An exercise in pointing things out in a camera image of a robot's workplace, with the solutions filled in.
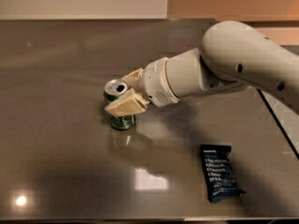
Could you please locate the dark blue snack bar wrapper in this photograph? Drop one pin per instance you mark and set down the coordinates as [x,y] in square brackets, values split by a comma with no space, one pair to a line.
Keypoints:
[218,172]

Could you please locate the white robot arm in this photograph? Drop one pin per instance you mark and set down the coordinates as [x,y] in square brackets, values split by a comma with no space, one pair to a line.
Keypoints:
[231,57]

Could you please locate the green soda can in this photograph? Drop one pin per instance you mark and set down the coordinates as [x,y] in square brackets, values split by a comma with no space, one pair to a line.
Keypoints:
[113,94]

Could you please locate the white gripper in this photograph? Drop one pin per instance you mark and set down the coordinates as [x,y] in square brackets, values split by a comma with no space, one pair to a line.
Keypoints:
[154,81]

